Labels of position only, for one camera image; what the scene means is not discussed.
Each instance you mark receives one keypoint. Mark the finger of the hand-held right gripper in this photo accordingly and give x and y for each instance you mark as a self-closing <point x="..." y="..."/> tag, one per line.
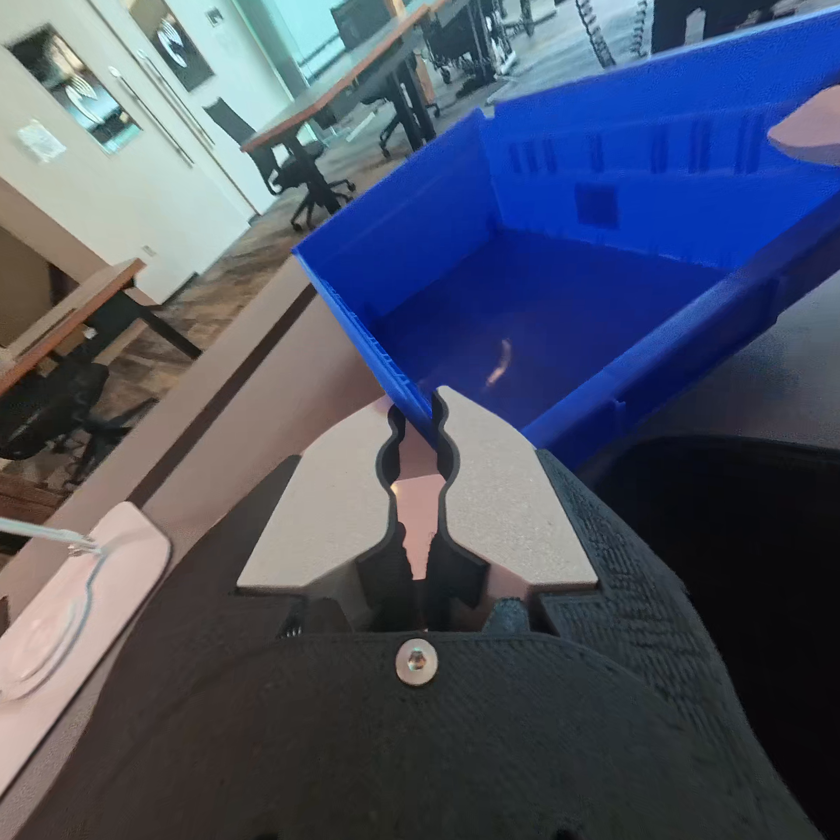
<point x="811" y="129"/>

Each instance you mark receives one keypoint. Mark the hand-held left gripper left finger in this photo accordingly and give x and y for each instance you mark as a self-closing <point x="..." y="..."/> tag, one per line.
<point x="315" y="525"/>

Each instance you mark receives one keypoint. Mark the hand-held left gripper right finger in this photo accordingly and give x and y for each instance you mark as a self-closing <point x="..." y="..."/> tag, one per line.
<point x="519" y="519"/>

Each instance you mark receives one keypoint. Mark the blue plastic bin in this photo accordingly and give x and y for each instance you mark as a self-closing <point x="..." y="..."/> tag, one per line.
<point x="591" y="302"/>

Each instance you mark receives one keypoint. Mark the white table sign stand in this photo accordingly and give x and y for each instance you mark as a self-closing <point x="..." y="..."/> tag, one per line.
<point x="118" y="565"/>

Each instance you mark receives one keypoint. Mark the black office chair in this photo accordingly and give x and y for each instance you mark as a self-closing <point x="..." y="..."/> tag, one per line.
<point x="289" y="164"/>
<point x="466" y="40"/>
<point x="59" y="407"/>

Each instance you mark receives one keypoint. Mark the wooden office desk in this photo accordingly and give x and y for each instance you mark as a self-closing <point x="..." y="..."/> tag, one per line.
<point x="79" y="309"/>
<point x="328" y="79"/>

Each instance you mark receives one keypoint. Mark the white wall paper notice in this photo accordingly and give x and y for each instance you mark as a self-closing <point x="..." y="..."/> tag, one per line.
<point x="40" y="139"/>

